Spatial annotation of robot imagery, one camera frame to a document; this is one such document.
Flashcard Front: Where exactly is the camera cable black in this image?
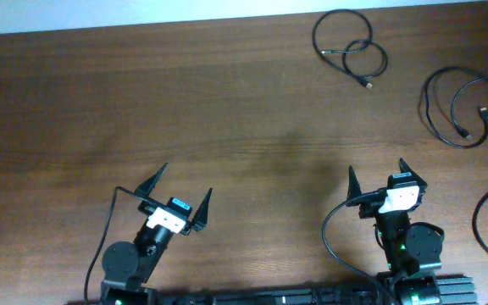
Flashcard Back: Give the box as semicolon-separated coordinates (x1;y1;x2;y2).
321;191;399;304
82;186;159;305

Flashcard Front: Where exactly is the black USB cable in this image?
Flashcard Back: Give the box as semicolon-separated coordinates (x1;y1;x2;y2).
419;66;488;150

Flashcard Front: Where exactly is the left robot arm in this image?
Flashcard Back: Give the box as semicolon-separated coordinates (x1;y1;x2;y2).
95;165;213;304

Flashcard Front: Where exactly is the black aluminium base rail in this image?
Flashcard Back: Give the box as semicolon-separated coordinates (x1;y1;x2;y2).
154;275;478;305

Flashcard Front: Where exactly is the right camera cable black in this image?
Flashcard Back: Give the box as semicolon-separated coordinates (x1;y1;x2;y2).
321;191;399;304

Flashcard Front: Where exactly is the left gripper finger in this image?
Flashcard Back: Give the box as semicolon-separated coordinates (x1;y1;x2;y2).
191;188;213;231
134;163;169;197

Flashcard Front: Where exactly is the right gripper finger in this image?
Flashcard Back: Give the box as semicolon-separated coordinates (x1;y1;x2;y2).
347;165;363;207
398;158;427;189

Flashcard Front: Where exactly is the left camera cable black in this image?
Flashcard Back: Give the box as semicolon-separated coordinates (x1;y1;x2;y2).
82;186;159;305

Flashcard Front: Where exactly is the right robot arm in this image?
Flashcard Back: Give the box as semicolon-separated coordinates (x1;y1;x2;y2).
347;158;445;304

